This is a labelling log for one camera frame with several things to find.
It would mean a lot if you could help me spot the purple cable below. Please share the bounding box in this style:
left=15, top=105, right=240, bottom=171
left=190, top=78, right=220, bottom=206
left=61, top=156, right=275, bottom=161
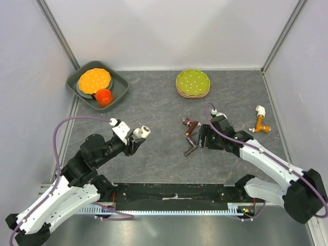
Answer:
left=206, top=102, right=328, bottom=218
left=9, top=115, right=135, bottom=246

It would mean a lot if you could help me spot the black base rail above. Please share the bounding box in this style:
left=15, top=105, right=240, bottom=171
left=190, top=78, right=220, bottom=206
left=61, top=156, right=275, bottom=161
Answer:
left=112, top=183, right=253, bottom=212

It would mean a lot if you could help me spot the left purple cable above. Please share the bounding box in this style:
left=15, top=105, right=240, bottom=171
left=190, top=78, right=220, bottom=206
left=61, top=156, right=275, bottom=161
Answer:
left=9, top=115, right=135, bottom=246

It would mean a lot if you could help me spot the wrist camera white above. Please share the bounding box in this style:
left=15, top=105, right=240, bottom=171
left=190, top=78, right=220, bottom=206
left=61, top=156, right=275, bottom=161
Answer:
left=109, top=118, right=132, bottom=144
left=210, top=109, right=230, bottom=129

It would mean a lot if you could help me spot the green polka dot plate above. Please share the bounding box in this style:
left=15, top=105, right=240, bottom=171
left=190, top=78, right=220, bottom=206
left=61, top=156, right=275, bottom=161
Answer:
left=176, top=69, right=211, bottom=87

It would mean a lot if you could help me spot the grey-green plate under orange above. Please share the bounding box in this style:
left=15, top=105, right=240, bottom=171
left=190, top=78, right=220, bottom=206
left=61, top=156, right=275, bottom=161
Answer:
left=76, top=74, right=112, bottom=99

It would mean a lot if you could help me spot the orange mug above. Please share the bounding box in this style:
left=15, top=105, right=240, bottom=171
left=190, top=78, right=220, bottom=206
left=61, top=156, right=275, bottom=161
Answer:
left=91, top=89, right=114, bottom=108

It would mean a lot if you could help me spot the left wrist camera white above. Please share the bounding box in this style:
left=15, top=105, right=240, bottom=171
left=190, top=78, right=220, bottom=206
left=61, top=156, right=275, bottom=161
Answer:
left=109, top=118, right=132, bottom=144

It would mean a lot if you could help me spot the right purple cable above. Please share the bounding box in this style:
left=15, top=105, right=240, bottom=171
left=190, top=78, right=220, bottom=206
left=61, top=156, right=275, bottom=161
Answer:
left=206, top=102, right=328, bottom=218

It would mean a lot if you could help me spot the dark green square tray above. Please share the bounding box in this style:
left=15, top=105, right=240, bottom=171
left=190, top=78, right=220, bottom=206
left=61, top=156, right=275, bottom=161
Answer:
left=66, top=60, right=129, bottom=113

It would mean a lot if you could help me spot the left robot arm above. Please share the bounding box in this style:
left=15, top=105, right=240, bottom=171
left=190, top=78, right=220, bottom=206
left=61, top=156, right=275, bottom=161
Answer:
left=6, top=133, right=146, bottom=245

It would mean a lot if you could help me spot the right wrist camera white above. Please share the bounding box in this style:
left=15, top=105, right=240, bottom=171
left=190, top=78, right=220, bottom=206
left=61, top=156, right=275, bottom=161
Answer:
left=210, top=109, right=230, bottom=129

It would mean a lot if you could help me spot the maroon faucet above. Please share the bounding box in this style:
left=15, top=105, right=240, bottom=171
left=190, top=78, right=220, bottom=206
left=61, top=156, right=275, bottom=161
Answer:
left=182, top=117, right=202, bottom=137

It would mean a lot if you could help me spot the orange faucet with white elbow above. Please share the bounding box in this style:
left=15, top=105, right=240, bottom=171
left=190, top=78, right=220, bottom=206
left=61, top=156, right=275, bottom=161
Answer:
left=249, top=105, right=271, bottom=133

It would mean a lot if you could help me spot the dark grey metal faucet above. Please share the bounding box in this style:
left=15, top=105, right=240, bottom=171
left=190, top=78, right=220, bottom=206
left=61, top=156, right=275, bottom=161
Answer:
left=184, top=136, right=198, bottom=157

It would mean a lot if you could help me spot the orange polka dot plate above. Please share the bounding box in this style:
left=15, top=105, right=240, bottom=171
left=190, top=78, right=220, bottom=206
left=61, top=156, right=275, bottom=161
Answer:
left=77, top=68, right=111, bottom=95

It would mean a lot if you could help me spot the white pvc elbow fitting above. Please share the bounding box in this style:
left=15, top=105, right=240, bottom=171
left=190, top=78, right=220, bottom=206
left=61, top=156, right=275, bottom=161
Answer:
left=133, top=126, right=151, bottom=138

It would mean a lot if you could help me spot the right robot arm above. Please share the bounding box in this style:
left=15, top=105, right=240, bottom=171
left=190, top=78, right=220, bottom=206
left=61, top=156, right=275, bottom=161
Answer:
left=198, top=124, right=327, bottom=224

